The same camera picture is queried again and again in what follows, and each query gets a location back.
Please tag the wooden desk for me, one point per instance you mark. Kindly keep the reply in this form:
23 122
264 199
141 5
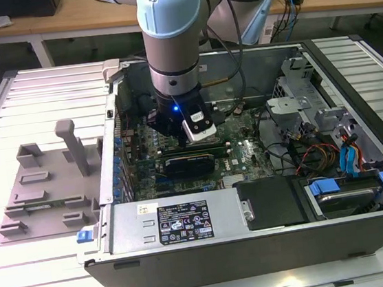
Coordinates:
60 25

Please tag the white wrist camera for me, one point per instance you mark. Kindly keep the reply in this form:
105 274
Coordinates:
204 133

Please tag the black graphics card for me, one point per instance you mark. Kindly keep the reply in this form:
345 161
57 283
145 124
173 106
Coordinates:
189 167

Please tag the green motherboard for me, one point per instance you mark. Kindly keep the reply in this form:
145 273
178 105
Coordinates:
203 183

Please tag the black plastic cover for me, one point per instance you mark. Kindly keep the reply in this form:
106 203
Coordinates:
271 203

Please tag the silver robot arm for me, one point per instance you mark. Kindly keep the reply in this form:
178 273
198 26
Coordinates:
173 48

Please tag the gray case latch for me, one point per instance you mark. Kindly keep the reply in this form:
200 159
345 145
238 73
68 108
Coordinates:
111 69

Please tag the black PC case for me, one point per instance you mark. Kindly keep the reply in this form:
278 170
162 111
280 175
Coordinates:
225 261

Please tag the green RAM stick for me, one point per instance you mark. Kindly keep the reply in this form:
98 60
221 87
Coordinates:
56 202

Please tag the blue case tab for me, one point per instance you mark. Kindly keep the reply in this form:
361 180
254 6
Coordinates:
84 236

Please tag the gray parts rack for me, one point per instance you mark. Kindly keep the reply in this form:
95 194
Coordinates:
57 214

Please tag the silver finned heatsink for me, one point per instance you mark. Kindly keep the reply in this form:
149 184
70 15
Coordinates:
233 179

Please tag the silver metal drive cage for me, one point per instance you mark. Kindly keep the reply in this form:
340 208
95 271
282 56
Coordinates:
287 105

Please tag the hard disk in blue carrier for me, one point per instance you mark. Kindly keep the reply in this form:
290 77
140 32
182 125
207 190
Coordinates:
324 187

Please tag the silver power supply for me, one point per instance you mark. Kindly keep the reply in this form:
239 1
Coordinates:
131 226

